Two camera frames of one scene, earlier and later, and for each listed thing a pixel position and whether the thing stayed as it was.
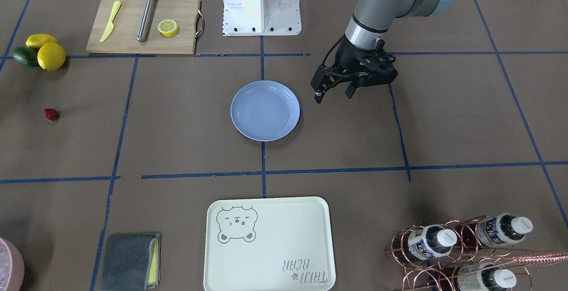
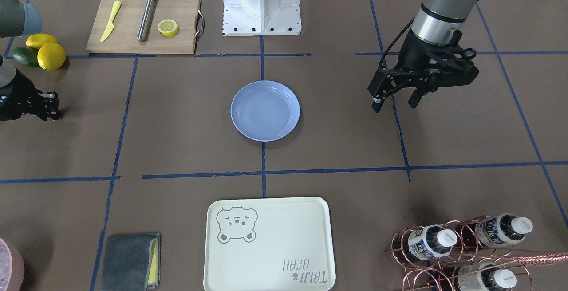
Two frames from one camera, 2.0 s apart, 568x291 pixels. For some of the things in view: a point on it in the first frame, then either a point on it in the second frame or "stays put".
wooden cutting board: [185, 10] stays put
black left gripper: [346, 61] → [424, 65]
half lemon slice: [168, 28] stays put
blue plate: [265, 111] stays put
